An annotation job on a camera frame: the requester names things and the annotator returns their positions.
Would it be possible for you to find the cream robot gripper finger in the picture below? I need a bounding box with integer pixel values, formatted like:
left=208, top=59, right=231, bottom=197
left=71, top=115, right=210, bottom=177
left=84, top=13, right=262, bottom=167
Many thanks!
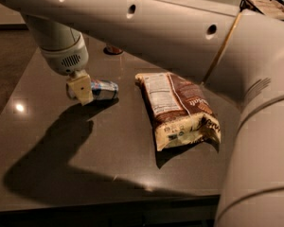
left=66, top=70, right=94, bottom=106

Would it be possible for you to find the blue silver redbull can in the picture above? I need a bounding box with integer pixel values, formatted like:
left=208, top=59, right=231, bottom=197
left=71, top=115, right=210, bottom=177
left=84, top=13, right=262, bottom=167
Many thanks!
left=91, top=79, right=118, bottom=101

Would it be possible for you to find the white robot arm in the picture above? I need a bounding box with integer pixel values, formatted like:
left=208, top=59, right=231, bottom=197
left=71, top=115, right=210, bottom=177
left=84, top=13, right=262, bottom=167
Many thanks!
left=0, top=0, right=284, bottom=227

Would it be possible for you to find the red soda can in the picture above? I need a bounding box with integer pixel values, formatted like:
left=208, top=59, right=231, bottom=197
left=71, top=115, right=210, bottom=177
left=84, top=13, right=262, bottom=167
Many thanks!
left=104, top=45, right=123, bottom=55

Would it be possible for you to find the brown cream snack bag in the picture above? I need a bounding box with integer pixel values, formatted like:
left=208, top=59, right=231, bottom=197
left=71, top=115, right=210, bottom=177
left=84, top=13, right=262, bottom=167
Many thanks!
left=135, top=72, right=222, bottom=151

